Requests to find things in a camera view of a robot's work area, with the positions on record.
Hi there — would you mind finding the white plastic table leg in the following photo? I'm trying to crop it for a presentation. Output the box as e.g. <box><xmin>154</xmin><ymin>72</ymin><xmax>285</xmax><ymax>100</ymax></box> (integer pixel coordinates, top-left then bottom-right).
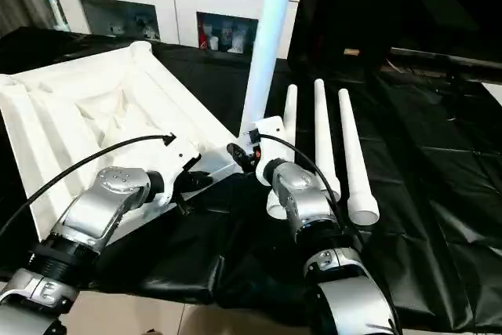
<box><xmin>237</xmin><ymin>0</ymin><xmax>301</xmax><ymax>140</ymax></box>
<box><xmin>266</xmin><ymin>84</ymin><xmax>300</xmax><ymax>220</ymax></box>
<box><xmin>313</xmin><ymin>78</ymin><xmax>343</xmax><ymax>202</ymax></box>
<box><xmin>337</xmin><ymin>89</ymin><xmax>381</xmax><ymax>227</ymax></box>

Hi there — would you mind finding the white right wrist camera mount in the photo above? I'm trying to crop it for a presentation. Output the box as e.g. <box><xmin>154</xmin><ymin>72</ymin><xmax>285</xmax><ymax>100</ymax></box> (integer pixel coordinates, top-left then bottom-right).
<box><xmin>249</xmin><ymin>115</ymin><xmax>286</xmax><ymax>188</ymax></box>

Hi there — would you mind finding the black work surface mat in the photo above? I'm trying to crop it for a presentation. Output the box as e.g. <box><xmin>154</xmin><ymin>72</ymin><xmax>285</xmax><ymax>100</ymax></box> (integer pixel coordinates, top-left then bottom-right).
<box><xmin>0</xmin><ymin>25</ymin><xmax>502</xmax><ymax>332</ymax></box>

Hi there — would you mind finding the white plastic table top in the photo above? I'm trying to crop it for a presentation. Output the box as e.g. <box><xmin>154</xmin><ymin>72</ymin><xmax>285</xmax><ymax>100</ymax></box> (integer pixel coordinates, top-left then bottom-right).
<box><xmin>0</xmin><ymin>40</ymin><xmax>241</xmax><ymax>243</ymax></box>

